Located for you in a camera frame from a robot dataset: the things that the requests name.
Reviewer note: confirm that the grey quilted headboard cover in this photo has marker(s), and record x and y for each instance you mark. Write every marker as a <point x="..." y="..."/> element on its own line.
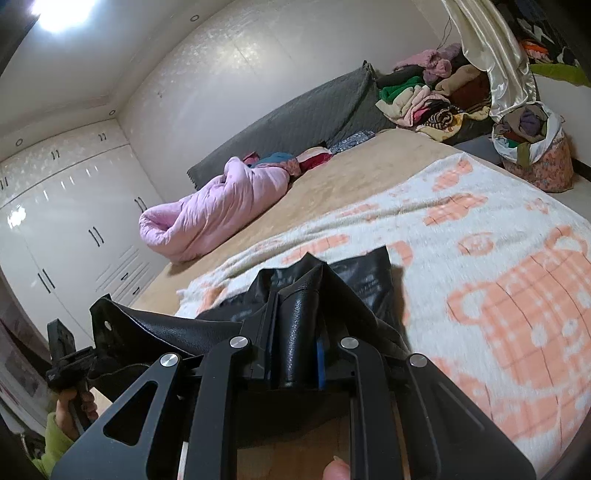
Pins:
<point x="300" y="110"/>

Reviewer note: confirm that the bright ceiling lamp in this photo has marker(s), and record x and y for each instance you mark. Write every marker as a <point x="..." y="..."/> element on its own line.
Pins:
<point x="69" y="9"/>

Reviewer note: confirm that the heap of colourful small clothes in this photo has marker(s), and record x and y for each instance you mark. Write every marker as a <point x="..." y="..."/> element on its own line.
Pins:
<point x="535" y="48"/>

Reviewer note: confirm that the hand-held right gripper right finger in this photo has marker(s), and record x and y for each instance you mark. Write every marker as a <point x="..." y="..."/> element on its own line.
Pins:
<point x="337" y="369"/>

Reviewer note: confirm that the floral laundry bag with clothes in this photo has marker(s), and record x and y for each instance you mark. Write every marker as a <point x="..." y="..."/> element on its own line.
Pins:
<point x="545" y="161"/>

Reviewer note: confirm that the cream satin curtain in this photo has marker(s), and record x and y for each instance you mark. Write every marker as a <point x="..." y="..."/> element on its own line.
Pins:
<point x="494" y="55"/>

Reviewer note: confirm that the white orange bear printed blanket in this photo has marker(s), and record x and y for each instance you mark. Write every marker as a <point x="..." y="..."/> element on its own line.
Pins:
<point x="461" y="254"/>

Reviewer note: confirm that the pink red folded cloth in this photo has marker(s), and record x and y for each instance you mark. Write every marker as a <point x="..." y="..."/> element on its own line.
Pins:
<point x="314" y="159"/>

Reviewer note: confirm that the black leather jacket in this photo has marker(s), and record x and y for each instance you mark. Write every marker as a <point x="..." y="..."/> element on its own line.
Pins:
<point x="300" y="323"/>

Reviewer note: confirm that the blue patterned cloth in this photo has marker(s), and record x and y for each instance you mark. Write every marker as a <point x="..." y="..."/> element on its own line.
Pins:
<point x="353" y="141"/>

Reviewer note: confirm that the person's right hand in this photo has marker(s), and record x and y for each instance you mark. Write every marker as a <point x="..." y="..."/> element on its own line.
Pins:
<point x="336" y="468"/>

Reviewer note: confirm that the white wardrobe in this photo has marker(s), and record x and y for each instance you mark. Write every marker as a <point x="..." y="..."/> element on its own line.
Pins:
<point x="69" y="221"/>

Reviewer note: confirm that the tan plush bed sheet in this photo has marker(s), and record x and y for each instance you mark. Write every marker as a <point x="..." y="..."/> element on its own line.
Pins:
<point x="360" y="170"/>

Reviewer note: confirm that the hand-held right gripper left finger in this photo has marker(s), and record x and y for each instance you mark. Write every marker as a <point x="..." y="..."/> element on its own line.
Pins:
<point x="261" y="337"/>

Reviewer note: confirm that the pile of folded clothes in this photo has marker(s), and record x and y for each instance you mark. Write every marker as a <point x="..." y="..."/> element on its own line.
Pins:
<point x="425" y="97"/>

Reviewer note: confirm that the person's left forearm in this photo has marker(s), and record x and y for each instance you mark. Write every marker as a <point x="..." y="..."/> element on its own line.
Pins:
<point x="51" y="443"/>

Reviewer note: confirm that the pink quilt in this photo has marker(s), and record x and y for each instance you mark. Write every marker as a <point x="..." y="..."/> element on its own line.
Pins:
<point x="207" y="207"/>

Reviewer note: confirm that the green ledge cover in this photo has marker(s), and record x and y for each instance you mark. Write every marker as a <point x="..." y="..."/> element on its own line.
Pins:
<point x="568" y="74"/>

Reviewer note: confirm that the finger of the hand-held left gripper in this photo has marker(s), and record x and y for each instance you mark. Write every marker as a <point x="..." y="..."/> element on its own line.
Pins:
<point x="104" y="332"/>

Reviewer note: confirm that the person's left hand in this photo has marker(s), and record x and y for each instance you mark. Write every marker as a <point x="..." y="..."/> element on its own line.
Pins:
<point x="64" y="410"/>

